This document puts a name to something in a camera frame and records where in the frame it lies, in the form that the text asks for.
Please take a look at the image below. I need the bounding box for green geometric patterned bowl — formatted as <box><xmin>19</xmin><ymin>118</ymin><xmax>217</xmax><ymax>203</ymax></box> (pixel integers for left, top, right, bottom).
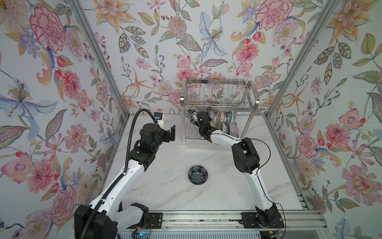
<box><xmin>217</xmin><ymin>122</ymin><xmax>229</xmax><ymax>133</ymax></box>

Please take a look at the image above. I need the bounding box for blue floral ceramic bowl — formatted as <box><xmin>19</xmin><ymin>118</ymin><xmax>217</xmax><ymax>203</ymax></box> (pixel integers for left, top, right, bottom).
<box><xmin>226</xmin><ymin>111</ymin><xmax>236</xmax><ymax>123</ymax></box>

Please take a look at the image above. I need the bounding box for plain lilac ceramic bowl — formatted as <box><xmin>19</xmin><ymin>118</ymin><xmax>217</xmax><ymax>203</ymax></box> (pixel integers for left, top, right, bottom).
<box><xmin>228</xmin><ymin>123</ymin><xmax>239</xmax><ymax>137</ymax></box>

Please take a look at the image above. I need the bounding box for dark blue patterned bowl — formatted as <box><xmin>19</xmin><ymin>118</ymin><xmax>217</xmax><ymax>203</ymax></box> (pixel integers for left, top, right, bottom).
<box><xmin>188</xmin><ymin>165</ymin><xmax>208</xmax><ymax>185</ymax></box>

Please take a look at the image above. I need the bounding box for blue-rimmed leaf bowl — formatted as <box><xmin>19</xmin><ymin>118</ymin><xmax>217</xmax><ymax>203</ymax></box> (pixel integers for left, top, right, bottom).
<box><xmin>189</xmin><ymin>114</ymin><xmax>198</xmax><ymax>125</ymax></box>

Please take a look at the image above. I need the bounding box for purple striped bowl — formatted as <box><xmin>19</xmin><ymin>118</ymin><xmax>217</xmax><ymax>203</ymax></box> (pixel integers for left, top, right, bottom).
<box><xmin>210</xmin><ymin>111</ymin><xmax>215</xmax><ymax>123</ymax></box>

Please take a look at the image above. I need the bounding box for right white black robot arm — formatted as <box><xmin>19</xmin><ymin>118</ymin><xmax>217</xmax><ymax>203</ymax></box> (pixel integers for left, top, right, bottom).
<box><xmin>197</xmin><ymin>112</ymin><xmax>286</xmax><ymax>229</ymax></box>

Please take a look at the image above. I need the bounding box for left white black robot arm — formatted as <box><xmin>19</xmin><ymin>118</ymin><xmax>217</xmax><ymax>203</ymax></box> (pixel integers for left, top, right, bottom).
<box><xmin>74</xmin><ymin>123</ymin><xmax>176</xmax><ymax>239</ymax></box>

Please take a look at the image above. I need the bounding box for steel two-tier dish rack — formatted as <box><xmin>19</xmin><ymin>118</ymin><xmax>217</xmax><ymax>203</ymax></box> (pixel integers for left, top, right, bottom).
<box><xmin>180</xmin><ymin>78</ymin><xmax>260</xmax><ymax>144</ymax></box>

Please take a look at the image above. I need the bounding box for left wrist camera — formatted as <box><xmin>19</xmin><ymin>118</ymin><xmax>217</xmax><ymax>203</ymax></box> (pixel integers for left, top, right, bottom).
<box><xmin>154</xmin><ymin>112</ymin><xmax>164</xmax><ymax>129</ymax></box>

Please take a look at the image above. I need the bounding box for left black cable conduit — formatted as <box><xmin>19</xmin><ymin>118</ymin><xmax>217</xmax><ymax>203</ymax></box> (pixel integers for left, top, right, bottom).
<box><xmin>79</xmin><ymin>108</ymin><xmax>159</xmax><ymax>239</ymax></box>

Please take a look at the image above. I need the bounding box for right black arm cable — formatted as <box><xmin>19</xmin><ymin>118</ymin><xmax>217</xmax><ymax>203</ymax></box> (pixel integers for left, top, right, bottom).
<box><xmin>249</xmin><ymin>138</ymin><xmax>287</xmax><ymax>237</ymax></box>

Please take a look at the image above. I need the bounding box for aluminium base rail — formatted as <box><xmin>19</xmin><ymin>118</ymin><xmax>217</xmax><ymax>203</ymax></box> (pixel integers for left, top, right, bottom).
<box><xmin>116</xmin><ymin>210</ymin><xmax>329</xmax><ymax>232</ymax></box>

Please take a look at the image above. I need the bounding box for left aluminium frame post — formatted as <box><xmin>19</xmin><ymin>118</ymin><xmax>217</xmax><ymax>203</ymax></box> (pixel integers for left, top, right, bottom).
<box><xmin>68</xmin><ymin>0</ymin><xmax>129</xmax><ymax>119</ymax></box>

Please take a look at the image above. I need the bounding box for aluminium frame post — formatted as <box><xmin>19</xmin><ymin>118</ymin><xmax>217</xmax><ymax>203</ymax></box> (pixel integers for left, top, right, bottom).
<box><xmin>68</xmin><ymin>0</ymin><xmax>129</xmax><ymax>119</ymax></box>
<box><xmin>265</xmin><ymin>1</ymin><xmax>338</xmax><ymax>120</ymax></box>

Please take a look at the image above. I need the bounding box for right aluminium frame post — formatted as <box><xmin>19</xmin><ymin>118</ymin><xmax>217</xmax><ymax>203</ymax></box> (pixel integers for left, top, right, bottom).
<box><xmin>265</xmin><ymin>1</ymin><xmax>338</xmax><ymax>120</ymax></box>

